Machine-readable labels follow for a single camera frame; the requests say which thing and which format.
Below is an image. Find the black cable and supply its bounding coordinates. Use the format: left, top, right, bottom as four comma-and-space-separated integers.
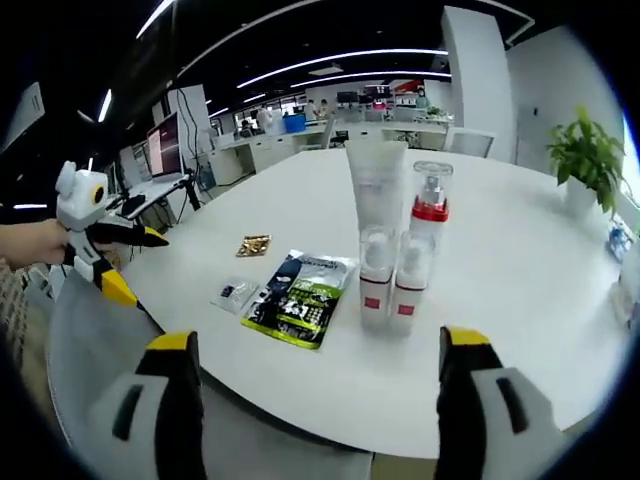
177, 89, 212, 167

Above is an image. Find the blue white packet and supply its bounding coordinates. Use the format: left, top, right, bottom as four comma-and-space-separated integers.
605, 222, 633, 265

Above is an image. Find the grey wall panel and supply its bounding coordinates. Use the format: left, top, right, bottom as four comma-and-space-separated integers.
0, 82, 47, 152

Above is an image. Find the white mesh chair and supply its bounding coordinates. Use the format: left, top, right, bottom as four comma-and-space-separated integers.
446, 128, 497, 159

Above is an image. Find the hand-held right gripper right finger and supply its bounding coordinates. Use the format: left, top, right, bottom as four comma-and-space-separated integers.
436, 324, 566, 480

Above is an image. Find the green black skincare sachet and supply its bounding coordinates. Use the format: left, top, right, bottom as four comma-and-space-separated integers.
240, 248, 359, 350

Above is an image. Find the white skincare tube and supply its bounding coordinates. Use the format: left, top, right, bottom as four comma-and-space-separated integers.
345, 140, 409, 236

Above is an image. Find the white stuffed toy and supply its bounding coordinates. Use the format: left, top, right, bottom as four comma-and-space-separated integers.
612, 249, 640, 327

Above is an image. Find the long ceiling light strip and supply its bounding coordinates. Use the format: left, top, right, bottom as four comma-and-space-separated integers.
236, 70, 452, 90
135, 0, 177, 40
182, 48, 450, 84

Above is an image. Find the gold skincare sachet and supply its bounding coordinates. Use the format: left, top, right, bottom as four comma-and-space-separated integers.
235, 233, 274, 259

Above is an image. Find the white side desk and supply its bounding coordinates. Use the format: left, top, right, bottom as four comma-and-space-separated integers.
99, 172, 202, 222

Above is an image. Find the potted green plant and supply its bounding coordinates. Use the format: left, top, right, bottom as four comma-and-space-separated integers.
545, 104, 628, 222

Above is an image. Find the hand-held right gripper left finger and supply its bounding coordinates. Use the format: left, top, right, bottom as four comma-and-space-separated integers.
82, 329, 207, 480

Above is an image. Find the person's left hand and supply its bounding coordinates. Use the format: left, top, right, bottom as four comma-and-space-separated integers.
0, 218, 70, 265

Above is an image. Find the small red-label skincare pump bottle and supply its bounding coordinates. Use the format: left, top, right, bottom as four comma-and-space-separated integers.
393, 229, 435, 338
358, 225, 396, 335

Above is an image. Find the small clear skincare sachet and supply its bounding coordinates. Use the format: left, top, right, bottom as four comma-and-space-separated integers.
209, 277, 262, 316

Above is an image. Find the red-collared skincare spray bottle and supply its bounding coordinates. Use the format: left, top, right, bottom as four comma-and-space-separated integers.
410, 160, 455, 242

